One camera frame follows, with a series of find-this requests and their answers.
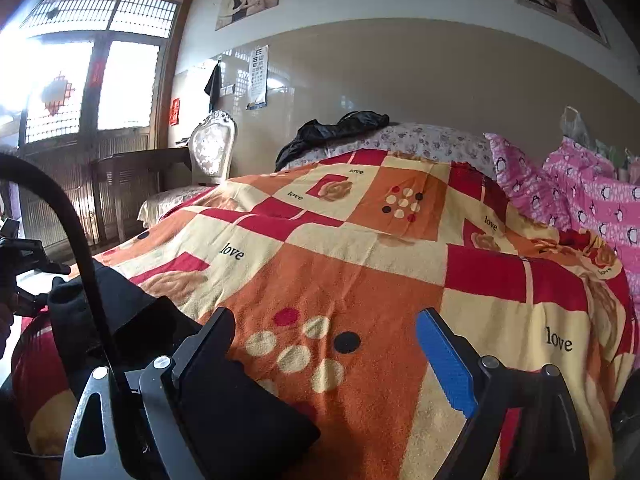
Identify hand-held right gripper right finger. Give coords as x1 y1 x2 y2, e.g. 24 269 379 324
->
415 308 593 480

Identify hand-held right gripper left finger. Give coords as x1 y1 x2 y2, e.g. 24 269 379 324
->
60 306 237 480

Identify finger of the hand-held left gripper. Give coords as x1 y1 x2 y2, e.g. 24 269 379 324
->
19 240 72 277
12 287 52 318

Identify black pants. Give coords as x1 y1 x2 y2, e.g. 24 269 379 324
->
47 260 321 480

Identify orange red checked blanket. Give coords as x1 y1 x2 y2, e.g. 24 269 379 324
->
10 149 640 480

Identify dark wooden desk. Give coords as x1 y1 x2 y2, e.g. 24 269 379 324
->
90 147 193 246

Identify red paper window decoration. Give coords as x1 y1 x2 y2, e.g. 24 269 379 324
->
42 72 77 118

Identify wooden lattice door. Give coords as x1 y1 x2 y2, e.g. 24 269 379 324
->
0 0 193 256

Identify white carved chair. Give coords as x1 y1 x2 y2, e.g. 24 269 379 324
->
187 110 238 186

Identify pink penguin print quilt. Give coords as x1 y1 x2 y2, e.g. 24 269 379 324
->
484 132 640 306

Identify floral bed sheet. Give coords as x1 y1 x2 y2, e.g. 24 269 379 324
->
285 121 498 181

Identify black hanging garment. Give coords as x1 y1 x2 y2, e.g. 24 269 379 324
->
204 62 224 111

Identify black jacket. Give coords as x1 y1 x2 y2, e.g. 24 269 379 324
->
275 110 391 172

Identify clear plastic bag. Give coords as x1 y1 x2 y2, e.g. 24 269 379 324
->
560 106 595 150

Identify eye chart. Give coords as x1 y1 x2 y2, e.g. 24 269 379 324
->
246 45 271 111

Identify black cable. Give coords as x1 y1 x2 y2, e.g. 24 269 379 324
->
0 152 126 401

